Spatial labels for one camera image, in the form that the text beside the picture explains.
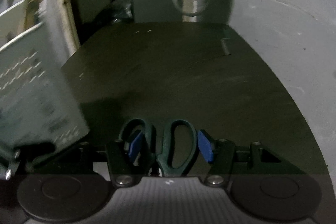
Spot black handled scissors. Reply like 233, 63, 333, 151
118, 118, 198, 177

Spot grey cabinet box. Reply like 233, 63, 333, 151
133, 0, 182, 23

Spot small dark knife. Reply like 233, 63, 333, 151
220, 27, 231, 56

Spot white perforated utensil basket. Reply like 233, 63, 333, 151
1, 0, 89, 153

